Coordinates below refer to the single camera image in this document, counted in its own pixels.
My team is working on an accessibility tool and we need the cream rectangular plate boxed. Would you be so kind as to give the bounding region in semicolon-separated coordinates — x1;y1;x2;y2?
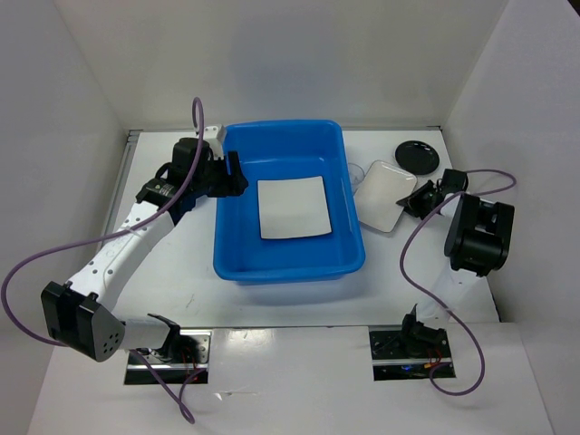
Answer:
354;160;418;233

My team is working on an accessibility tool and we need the black round plate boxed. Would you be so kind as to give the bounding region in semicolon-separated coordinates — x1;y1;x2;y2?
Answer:
394;140;440;176

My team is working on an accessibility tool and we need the white square black-rimmed plate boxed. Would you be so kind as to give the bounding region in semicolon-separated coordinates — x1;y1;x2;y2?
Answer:
257;176;332;240

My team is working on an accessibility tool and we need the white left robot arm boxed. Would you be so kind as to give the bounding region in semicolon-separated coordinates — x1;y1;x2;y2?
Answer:
41;138;248;363

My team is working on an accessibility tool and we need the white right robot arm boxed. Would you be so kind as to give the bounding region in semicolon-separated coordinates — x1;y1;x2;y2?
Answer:
397;180;515;356

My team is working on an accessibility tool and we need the blue plastic bin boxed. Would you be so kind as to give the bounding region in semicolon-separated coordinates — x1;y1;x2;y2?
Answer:
213;120;366;284

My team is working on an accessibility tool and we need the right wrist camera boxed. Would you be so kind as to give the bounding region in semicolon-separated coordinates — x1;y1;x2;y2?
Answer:
440;169;469;196

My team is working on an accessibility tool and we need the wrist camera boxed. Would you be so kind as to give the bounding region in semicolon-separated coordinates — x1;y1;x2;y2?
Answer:
204;124;227;158
440;169;469;196

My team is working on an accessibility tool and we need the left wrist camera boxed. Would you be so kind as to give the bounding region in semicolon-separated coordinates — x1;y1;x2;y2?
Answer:
204;124;227;158

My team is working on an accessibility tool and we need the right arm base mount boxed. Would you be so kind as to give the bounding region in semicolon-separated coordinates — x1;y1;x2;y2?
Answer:
368;326;456;382

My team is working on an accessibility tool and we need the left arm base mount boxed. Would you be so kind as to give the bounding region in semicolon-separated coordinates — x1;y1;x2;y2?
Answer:
123;329;213;386

